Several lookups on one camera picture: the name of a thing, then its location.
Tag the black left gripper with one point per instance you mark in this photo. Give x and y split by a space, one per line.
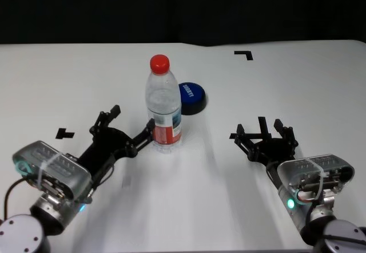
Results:
108 147

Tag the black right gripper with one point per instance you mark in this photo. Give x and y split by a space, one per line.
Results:
271 153

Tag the clear water bottle red cap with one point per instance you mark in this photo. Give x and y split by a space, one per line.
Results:
163 107

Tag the blue push button black base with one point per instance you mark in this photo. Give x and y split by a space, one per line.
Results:
194 95

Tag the black corner tape mark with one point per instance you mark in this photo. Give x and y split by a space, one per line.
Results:
248 55

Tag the black backdrop cloth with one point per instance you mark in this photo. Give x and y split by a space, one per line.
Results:
171 7

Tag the white right camera zip tie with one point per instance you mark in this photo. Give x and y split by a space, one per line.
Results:
318 170

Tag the white camera zip tie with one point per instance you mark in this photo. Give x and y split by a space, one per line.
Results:
318 170
45 165

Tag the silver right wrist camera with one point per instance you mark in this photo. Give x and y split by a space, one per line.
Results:
334 167

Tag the white left camera zip tie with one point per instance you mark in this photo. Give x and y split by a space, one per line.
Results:
45 165

